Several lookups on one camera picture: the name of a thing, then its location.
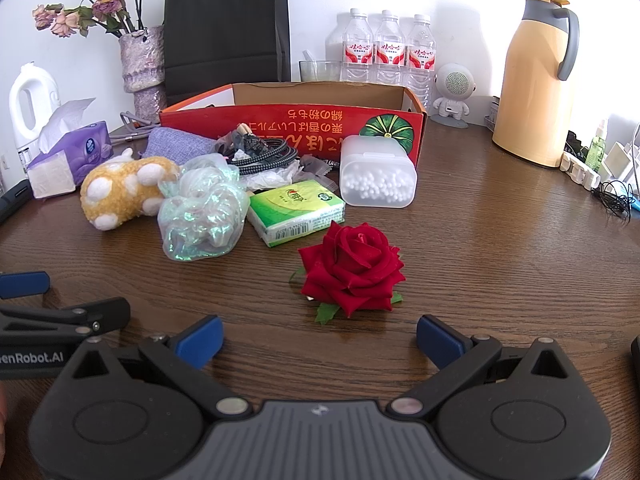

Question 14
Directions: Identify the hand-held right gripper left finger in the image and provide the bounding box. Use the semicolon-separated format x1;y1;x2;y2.
60;314;253;421

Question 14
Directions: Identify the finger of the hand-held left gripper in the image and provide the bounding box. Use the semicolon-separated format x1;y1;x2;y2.
0;297;132;341
0;271;51;301

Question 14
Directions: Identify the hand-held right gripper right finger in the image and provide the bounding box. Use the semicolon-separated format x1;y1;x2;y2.
389;314;571;421

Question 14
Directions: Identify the red artificial rose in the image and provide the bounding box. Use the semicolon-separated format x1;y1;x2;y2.
290;220;407;326

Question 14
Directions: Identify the yellow white spotted plush toy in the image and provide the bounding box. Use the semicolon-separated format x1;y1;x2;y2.
80;147;181;231

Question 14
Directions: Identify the iridescent plastic bag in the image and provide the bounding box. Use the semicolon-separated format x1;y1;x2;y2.
157;154;251;263

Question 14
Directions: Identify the purple grey cloth pouch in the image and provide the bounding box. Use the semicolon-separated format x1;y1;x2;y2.
142;126;223;163

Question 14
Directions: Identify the black grey braided cable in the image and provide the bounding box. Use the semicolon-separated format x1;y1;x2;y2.
215;122;301;177

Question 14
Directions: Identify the red orange cardboard box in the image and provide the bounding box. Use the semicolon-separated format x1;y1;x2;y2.
159;82;428;168

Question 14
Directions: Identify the black flat object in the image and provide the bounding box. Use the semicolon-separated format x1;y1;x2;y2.
0;179;32;226

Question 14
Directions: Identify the purple tissue pack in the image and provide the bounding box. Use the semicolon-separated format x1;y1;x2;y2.
26;97;113;198

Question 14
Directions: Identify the green tissue pack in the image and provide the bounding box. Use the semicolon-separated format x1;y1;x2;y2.
248;180;347;247

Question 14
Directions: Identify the white detergent bottle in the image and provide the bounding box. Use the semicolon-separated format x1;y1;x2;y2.
9;62;60;161

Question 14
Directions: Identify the clear cotton swab box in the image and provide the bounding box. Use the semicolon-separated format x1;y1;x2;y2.
339;135;418;208

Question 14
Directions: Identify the white crumpled tissue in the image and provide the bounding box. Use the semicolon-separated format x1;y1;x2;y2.
245;162;301;193

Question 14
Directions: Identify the white power strip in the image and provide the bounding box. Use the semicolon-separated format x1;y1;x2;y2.
560;150;601;191

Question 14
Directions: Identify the green spray bottle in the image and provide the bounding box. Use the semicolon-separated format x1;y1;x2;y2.
586;120;608;171

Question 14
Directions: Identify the mottled purple vase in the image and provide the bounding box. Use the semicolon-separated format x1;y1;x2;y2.
118;26;166;117

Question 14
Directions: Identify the white robot figure speaker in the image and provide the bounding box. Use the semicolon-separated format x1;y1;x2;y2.
431;63;476;128

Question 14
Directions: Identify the white charger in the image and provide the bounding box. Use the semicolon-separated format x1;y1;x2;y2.
602;142;636;182

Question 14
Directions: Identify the yellow thermos jug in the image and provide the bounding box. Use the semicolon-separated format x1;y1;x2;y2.
492;0;581;168

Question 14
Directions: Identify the red label water bottle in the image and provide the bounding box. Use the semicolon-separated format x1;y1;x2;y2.
341;8;376;83
374;10;407;87
404;14;435;108

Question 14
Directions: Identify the clear glass cup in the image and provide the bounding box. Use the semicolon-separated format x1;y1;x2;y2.
299;50;342;83

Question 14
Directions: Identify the black paper bag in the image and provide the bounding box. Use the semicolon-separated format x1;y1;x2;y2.
163;0;292;106

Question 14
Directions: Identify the lavender cable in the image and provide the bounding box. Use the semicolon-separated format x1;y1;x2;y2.
119;110;162;142

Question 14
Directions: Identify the black earphone cable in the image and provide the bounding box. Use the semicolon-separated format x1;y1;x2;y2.
592;180;633;221

